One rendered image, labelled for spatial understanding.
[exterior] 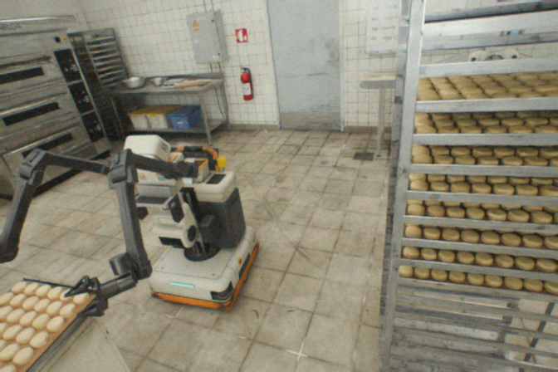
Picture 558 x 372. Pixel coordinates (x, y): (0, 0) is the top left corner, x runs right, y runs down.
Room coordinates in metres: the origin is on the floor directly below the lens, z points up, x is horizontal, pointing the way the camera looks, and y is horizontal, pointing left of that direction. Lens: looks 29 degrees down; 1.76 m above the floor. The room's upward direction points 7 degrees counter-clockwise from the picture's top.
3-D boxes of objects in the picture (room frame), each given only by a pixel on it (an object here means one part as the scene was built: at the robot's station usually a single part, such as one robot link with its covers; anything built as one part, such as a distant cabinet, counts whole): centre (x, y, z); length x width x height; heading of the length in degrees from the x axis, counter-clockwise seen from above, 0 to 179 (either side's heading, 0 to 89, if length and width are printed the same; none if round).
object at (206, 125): (5.35, 1.64, 0.49); 1.90 x 0.72 x 0.98; 66
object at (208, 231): (1.67, 0.60, 0.55); 0.28 x 0.27 x 0.25; 71
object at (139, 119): (5.58, 2.14, 0.36); 0.47 x 0.39 x 0.26; 154
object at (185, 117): (5.23, 1.37, 0.36); 0.47 x 0.38 x 0.26; 157
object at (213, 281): (1.85, 0.61, 0.16); 0.67 x 0.64 x 0.25; 161
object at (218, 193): (1.93, 0.58, 0.59); 0.55 x 0.34 x 0.83; 71
